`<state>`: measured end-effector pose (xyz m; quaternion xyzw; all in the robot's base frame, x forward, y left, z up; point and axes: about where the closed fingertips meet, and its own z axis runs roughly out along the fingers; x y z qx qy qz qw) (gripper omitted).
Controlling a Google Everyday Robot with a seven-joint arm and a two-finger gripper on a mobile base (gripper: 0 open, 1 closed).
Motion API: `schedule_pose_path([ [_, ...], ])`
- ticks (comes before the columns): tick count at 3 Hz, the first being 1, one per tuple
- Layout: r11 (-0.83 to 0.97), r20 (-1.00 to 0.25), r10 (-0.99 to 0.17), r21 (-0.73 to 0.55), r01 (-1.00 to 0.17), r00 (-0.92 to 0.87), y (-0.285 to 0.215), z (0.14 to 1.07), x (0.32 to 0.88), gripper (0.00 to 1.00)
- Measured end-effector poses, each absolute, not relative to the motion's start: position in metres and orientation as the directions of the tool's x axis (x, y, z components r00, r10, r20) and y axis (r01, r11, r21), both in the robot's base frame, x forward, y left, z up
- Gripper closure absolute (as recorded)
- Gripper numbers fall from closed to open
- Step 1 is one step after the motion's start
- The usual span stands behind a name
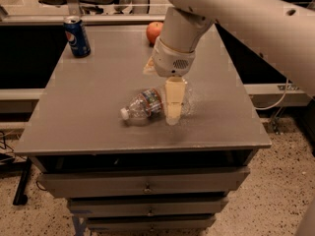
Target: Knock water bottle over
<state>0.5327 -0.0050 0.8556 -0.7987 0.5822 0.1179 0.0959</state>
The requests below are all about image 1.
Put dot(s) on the clear plastic water bottle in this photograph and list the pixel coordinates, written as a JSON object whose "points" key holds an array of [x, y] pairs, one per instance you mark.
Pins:
{"points": [[151, 103]]}

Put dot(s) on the blue pepsi soda can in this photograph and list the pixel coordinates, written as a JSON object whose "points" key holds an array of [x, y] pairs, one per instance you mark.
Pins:
{"points": [[77, 36]]}

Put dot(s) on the black stand leg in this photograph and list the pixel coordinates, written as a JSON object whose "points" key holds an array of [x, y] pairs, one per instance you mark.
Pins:
{"points": [[21, 198]]}

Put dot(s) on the red apple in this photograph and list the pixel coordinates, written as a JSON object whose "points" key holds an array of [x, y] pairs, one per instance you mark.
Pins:
{"points": [[153, 31]]}

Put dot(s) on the top grey drawer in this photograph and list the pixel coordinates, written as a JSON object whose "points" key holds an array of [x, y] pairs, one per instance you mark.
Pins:
{"points": [[138, 183]]}

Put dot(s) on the metal railing frame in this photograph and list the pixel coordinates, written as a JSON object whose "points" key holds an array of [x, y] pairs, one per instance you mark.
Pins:
{"points": [[82, 15]]}

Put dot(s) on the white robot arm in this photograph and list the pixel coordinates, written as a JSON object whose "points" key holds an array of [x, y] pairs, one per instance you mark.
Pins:
{"points": [[279, 31]]}

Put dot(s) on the grey drawer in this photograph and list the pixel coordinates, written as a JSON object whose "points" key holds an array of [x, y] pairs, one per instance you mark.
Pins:
{"points": [[141, 223], [148, 206], [138, 183]]}

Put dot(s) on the middle grey drawer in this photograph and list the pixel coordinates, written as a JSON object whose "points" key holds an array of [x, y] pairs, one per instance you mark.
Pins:
{"points": [[148, 206]]}

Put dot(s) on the bottom grey drawer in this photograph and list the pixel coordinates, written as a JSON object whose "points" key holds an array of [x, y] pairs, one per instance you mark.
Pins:
{"points": [[141, 223]]}

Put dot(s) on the grey drawer cabinet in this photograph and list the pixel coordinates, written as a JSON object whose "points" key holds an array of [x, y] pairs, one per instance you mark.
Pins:
{"points": [[77, 128]]}

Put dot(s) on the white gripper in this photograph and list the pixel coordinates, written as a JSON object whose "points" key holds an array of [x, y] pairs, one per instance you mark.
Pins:
{"points": [[171, 60]]}

